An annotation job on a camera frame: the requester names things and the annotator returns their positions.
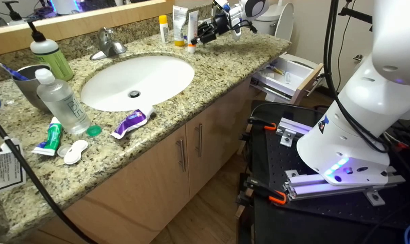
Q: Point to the grey metal cup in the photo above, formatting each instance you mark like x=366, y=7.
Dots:
x=30, y=85

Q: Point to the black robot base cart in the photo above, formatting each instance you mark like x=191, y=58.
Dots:
x=317, y=212

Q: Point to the wood framed mirror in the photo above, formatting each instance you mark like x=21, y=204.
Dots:
x=20, y=37

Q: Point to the chrome faucet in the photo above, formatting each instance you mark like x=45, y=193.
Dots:
x=108, y=47

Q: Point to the green soap pump bottle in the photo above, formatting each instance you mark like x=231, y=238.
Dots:
x=49, y=52

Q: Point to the white drawer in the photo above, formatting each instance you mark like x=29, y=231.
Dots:
x=288, y=79

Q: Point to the black hose foreground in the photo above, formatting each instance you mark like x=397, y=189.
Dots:
x=43, y=190

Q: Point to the white toilet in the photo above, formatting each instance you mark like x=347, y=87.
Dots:
x=277, y=21

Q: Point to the wooden vanity cabinet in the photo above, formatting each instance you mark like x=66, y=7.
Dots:
x=127, y=192

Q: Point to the white paper tag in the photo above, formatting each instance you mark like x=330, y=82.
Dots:
x=11, y=173

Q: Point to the purple toothpaste tube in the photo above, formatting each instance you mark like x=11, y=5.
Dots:
x=134, y=121

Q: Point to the orange black clamp upper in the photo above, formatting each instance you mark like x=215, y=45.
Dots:
x=267, y=125

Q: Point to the white tube yellow cap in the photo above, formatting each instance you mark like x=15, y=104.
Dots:
x=180, y=16

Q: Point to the orange black clamp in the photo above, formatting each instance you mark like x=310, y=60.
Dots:
x=267, y=125
x=263, y=190

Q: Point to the white contact lens case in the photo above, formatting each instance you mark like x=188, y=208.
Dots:
x=75, y=153

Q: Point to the clear plastic bottle white cap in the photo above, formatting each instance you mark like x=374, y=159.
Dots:
x=62, y=102

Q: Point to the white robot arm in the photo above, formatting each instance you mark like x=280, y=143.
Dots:
x=344, y=147

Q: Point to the green contact lens cap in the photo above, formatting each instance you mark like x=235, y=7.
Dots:
x=94, y=131

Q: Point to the small yellow capped bottle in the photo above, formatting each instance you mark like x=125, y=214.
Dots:
x=163, y=26

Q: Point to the green toothpaste tube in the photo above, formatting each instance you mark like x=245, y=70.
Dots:
x=53, y=140

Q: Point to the white and orange thinkbaby tube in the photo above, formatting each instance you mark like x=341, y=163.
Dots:
x=192, y=31

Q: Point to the blue toothbrush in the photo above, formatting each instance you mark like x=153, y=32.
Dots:
x=14, y=74

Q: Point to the white oval sink basin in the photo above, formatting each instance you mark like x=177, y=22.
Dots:
x=138, y=83

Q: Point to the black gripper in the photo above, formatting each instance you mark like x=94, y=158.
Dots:
x=210, y=31

